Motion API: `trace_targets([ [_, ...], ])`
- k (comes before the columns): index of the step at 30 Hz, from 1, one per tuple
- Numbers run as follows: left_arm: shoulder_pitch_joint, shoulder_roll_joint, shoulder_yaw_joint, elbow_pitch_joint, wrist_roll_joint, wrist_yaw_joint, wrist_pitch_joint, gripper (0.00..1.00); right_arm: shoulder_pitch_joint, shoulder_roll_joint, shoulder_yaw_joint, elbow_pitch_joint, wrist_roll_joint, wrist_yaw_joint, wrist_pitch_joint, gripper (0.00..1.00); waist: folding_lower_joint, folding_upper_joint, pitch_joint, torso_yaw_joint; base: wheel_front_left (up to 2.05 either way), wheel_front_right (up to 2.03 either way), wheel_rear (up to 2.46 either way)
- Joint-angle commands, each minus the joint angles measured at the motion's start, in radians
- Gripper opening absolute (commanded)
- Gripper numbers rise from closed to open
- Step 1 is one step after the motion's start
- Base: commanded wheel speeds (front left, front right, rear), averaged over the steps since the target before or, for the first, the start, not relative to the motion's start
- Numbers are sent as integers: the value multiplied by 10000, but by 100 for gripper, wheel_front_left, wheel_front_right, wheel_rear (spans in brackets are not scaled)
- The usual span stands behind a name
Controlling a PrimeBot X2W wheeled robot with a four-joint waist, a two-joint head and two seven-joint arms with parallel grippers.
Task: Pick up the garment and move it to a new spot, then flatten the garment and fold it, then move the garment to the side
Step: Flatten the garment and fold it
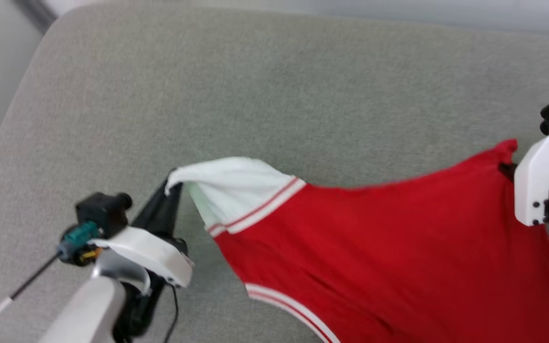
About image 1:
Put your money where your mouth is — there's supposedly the red garment with white trim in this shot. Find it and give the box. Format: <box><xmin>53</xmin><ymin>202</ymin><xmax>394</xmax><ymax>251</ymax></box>
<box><xmin>165</xmin><ymin>138</ymin><xmax>549</xmax><ymax>343</ymax></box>

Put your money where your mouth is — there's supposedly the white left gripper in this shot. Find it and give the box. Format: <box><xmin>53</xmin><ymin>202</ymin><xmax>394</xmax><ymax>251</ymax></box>
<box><xmin>89</xmin><ymin>178</ymin><xmax>195</xmax><ymax>340</ymax></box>

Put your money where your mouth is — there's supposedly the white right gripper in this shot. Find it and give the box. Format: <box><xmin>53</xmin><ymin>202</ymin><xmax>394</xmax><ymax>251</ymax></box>
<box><xmin>499</xmin><ymin>127</ymin><xmax>549</xmax><ymax>237</ymax></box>

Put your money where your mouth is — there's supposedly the thin black cable, teal connector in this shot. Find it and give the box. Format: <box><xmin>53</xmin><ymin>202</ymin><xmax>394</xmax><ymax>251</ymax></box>
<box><xmin>0</xmin><ymin>222</ymin><xmax>106</xmax><ymax>341</ymax></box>

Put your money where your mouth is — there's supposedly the thin black looped cable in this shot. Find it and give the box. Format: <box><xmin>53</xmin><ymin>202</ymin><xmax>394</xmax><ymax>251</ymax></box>
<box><xmin>162</xmin><ymin>283</ymin><xmax>180</xmax><ymax>343</ymax></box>

